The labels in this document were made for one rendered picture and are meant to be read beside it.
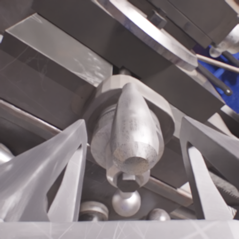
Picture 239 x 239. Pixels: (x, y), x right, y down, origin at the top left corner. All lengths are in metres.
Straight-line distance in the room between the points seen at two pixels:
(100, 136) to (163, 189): 0.19
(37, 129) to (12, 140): 0.05
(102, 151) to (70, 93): 0.08
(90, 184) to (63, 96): 0.16
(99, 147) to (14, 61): 0.12
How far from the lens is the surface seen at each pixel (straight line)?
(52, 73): 0.24
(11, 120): 0.29
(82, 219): 0.39
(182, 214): 0.60
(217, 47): 0.45
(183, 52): 0.34
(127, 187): 0.18
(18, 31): 0.26
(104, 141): 0.20
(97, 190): 0.37
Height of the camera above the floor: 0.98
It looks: 28 degrees down
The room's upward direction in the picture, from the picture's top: 41 degrees clockwise
